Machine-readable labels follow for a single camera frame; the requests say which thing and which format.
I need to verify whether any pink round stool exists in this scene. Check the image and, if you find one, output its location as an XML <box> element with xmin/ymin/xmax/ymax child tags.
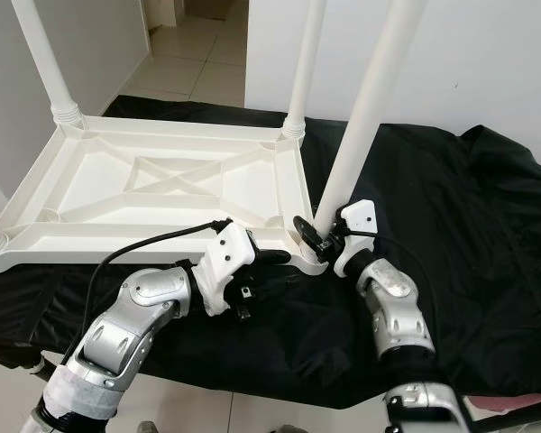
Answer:
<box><xmin>460</xmin><ymin>392</ymin><xmax>541</xmax><ymax>420</ymax></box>

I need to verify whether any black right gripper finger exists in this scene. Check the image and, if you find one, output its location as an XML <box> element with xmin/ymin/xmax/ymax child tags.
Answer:
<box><xmin>293</xmin><ymin>215</ymin><xmax>330</xmax><ymax>253</ymax></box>

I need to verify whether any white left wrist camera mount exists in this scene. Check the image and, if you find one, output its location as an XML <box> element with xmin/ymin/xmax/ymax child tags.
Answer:
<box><xmin>198</xmin><ymin>221</ymin><xmax>258</xmax><ymax>317</ymax></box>

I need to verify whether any black cloth table cover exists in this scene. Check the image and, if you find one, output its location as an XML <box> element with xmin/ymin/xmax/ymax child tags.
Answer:
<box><xmin>0</xmin><ymin>95</ymin><xmax>541</xmax><ymax>407</ymax></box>

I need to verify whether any black metal folding table leg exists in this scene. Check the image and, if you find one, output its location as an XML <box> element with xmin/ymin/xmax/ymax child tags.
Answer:
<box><xmin>23</xmin><ymin>354</ymin><xmax>64</xmax><ymax>380</ymax></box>

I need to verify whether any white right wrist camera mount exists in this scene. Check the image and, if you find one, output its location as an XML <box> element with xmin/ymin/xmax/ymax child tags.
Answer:
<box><xmin>334</xmin><ymin>198</ymin><xmax>380</xmax><ymax>276</ymax></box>

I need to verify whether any white plastic children table top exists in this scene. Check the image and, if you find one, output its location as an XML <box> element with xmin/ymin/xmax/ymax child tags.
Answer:
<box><xmin>0</xmin><ymin>117</ymin><xmax>326</xmax><ymax>274</ymax></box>

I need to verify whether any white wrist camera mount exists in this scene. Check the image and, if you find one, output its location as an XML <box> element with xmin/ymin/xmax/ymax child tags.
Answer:
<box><xmin>334</xmin><ymin>198</ymin><xmax>380</xmax><ymax>276</ymax></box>
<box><xmin>198</xmin><ymin>221</ymin><xmax>258</xmax><ymax>317</ymax></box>

